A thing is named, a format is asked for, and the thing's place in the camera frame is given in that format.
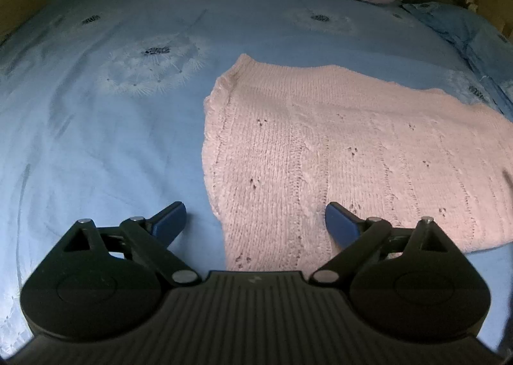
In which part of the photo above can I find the pink knitted sweater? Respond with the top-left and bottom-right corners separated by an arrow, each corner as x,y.
202,53 -> 513,272

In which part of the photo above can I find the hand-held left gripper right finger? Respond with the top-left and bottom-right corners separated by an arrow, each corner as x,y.
310,201 -> 454,284

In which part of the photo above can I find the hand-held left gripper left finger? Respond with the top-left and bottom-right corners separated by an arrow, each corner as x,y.
60,200 -> 202,285

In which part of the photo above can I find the blue dandelion-print bed sheet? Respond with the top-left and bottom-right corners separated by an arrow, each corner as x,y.
0,0 -> 513,352

